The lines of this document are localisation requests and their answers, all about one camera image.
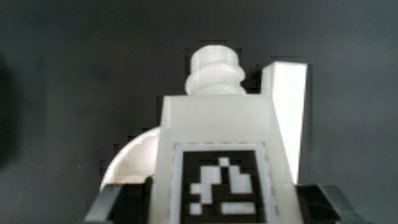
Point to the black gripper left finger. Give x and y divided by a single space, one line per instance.
121 204

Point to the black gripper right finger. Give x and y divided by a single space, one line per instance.
326 206

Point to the white round stool seat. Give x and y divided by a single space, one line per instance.
134 162

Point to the white stool leg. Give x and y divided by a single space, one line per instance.
223 180

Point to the white right wall rail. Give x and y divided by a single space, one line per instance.
283 87

